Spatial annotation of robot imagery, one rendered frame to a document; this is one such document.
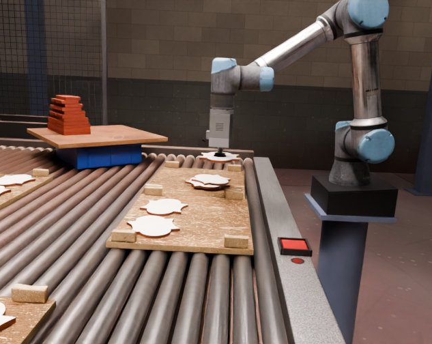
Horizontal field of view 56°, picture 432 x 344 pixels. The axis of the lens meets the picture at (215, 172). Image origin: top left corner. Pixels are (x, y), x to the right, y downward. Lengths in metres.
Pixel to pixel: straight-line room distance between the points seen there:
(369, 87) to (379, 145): 0.18
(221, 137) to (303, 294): 0.60
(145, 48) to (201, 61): 0.83
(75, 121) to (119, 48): 4.33
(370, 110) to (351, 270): 0.61
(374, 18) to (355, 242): 0.78
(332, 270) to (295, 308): 0.86
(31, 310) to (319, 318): 0.49
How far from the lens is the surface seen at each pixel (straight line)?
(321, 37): 1.49
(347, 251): 1.62
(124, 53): 6.23
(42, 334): 0.77
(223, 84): 1.27
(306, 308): 0.82
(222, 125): 1.27
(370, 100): 1.40
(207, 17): 6.14
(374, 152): 1.41
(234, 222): 1.14
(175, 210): 1.19
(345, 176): 1.55
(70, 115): 1.96
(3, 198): 1.41
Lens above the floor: 1.33
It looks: 13 degrees down
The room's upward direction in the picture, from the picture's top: 3 degrees clockwise
